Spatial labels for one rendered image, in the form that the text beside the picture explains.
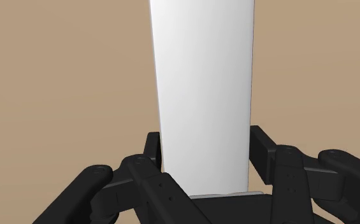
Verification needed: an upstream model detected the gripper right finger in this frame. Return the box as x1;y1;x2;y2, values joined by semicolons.
248;125;360;224

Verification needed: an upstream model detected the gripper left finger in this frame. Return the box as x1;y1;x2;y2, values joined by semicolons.
32;131;213;224

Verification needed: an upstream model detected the white rectangular object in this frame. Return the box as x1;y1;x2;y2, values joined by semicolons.
148;0;256;197

